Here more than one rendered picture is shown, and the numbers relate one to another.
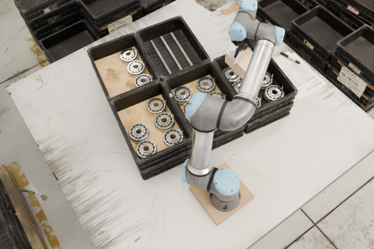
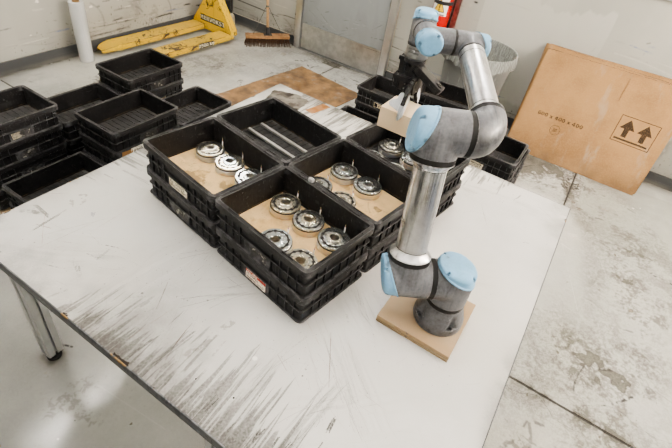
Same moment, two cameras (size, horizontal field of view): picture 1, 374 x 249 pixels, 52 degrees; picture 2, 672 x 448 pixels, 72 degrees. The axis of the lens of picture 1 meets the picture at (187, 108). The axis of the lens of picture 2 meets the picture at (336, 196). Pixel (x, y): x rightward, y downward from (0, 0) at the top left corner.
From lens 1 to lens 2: 0.98 m
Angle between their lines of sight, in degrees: 28
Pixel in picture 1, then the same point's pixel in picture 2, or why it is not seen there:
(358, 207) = (532, 333)
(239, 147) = not seen: hidden behind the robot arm
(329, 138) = (512, 221)
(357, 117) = (525, 196)
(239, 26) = (435, 30)
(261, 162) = not seen: hidden behind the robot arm
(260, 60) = (483, 64)
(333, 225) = (519, 364)
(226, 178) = (457, 263)
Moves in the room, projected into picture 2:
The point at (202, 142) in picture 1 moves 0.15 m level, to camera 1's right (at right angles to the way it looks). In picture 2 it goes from (434, 192) to (480, 182)
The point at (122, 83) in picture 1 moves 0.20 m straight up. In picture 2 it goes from (213, 185) to (212, 135)
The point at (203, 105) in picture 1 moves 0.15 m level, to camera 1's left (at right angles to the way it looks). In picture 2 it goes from (446, 115) to (392, 122)
